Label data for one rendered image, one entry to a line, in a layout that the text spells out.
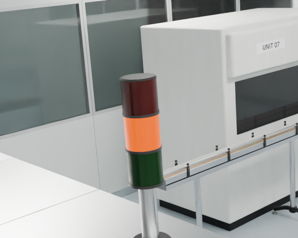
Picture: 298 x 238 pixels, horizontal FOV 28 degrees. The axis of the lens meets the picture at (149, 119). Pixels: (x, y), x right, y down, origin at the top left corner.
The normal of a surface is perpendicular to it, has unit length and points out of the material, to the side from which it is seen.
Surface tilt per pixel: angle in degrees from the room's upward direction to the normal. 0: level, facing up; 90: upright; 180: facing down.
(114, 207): 0
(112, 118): 90
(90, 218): 0
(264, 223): 0
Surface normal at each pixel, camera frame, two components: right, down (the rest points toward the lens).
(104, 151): 0.66, 0.14
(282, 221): -0.07, -0.97
